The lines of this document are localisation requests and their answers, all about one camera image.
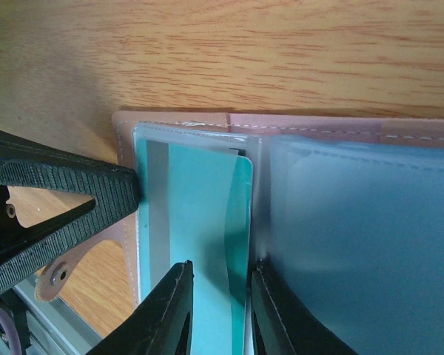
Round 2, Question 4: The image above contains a blue card holder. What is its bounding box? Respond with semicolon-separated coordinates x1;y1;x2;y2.
33;109;444;355

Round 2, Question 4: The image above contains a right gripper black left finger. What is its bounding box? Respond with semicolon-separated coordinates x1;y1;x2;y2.
88;260;194;355

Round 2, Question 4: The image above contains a teal magnetic stripe card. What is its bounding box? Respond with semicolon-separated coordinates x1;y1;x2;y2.
135;139;253;354

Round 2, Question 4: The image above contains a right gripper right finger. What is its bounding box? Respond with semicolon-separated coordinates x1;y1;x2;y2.
251;259;355;354

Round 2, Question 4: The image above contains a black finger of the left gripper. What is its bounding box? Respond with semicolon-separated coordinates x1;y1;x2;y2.
0;130;141;295

